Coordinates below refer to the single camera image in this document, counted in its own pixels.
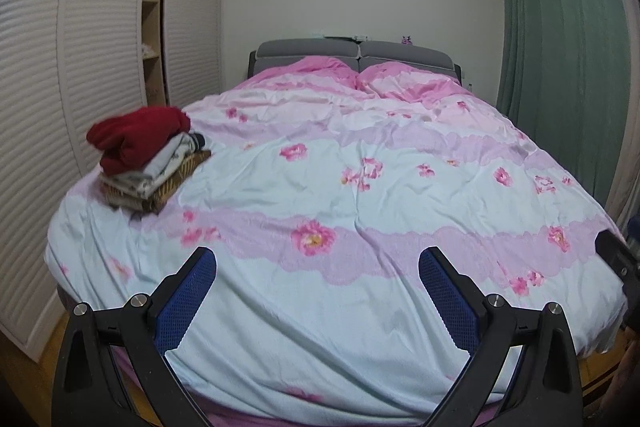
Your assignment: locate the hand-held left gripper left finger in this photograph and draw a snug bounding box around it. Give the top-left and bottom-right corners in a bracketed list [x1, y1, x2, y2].
[51, 247, 218, 427]

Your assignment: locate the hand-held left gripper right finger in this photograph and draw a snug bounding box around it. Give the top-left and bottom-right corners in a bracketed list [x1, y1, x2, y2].
[418, 247, 584, 427]

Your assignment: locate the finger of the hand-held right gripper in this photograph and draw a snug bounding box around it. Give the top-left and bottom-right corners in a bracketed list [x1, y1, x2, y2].
[594, 230, 640, 290]

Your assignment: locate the red sweater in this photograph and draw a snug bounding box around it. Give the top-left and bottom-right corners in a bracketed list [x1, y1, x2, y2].
[86, 106, 193, 176]

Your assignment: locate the white patterned folded cloth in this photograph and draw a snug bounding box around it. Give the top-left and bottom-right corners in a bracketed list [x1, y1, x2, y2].
[99, 134, 202, 198]

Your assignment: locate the pink floral quilt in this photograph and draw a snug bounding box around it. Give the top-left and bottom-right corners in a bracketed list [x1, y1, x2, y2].
[45, 54, 632, 427]

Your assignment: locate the green curtain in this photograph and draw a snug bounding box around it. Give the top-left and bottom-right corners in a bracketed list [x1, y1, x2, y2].
[494, 0, 635, 208]

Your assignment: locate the white louvred wardrobe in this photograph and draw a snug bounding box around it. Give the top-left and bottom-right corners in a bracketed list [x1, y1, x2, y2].
[0, 0, 229, 364]

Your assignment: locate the grey padded headboard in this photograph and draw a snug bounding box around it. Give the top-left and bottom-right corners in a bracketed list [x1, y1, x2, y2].
[248, 38, 464, 82]

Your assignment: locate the wooden wardrobe shelf unit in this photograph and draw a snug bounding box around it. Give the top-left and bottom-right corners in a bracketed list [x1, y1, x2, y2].
[141, 0, 175, 108]

